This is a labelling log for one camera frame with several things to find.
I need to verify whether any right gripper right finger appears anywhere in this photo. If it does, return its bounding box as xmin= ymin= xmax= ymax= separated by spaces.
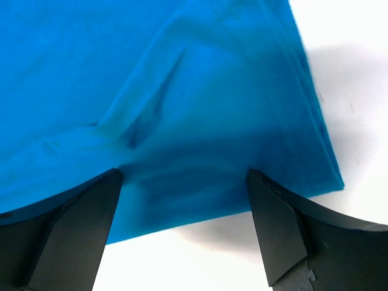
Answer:
xmin=247 ymin=170 xmax=387 ymax=290

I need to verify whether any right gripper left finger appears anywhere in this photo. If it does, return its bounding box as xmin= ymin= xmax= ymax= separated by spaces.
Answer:
xmin=1 ymin=169 xmax=123 ymax=291

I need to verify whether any blue t-shirt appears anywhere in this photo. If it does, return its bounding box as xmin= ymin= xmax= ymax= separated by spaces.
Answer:
xmin=1 ymin=1 xmax=344 ymax=243

